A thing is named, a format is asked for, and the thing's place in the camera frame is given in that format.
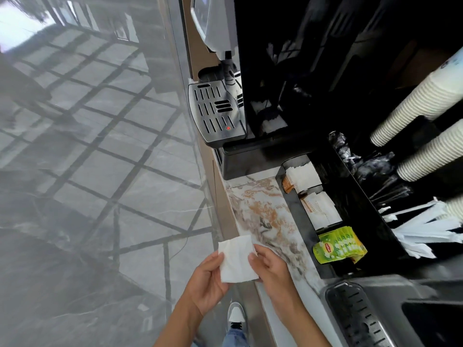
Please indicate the person's right hand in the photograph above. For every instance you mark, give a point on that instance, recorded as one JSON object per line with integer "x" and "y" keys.
{"x": 275, "y": 280}

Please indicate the person's left hand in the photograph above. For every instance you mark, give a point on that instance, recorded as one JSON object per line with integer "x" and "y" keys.
{"x": 204, "y": 289}

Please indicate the person's left thumb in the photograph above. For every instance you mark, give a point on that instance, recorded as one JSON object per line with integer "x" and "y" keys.
{"x": 211, "y": 260}

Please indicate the person's right thumb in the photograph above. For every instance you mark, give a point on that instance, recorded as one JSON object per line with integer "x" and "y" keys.
{"x": 254, "y": 265}

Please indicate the white paper napkin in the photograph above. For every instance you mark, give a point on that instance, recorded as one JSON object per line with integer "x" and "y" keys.
{"x": 237, "y": 258}

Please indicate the person's right forearm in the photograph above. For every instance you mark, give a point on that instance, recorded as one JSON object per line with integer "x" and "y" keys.
{"x": 302, "y": 327}

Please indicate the person's left forearm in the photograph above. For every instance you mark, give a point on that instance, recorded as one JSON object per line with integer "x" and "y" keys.
{"x": 179, "y": 327}

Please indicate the white and black sneaker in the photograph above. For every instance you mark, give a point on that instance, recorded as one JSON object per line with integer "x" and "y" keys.
{"x": 237, "y": 315}

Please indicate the blue jeans leg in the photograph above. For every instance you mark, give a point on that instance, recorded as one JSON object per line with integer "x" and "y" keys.
{"x": 235, "y": 338}

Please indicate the stack of white sugar packets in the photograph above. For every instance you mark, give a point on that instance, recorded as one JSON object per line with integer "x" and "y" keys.
{"x": 303, "y": 177}
{"x": 322, "y": 210}

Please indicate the stack of green tea packets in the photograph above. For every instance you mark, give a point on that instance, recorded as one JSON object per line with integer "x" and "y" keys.
{"x": 340, "y": 245}

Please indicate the black condiment organizer tray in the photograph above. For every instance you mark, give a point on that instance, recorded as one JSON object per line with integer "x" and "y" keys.
{"x": 356, "y": 216}

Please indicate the dark slotted drip tray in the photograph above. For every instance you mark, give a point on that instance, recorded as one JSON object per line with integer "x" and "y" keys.
{"x": 356, "y": 318}

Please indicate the silver slotted drip tray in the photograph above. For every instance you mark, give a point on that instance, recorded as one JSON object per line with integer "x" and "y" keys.
{"x": 216, "y": 111}

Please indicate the bundle of plastic-wrapped stirrers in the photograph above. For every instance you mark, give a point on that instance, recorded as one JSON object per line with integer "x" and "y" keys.
{"x": 369, "y": 168}

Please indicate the pile of white wrapped straws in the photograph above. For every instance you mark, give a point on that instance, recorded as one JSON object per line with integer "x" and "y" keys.
{"x": 423, "y": 229}

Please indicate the black and silver coffee machine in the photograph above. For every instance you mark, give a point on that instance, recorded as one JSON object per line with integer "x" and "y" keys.
{"x": 275, "y": 68}

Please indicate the short stack of paper cups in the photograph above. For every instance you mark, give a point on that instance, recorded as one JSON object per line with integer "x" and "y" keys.
{"x": 432, "y": 153}

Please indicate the long stack of paper cups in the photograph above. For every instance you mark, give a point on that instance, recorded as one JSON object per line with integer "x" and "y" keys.
{"x": 416, "y": 106}

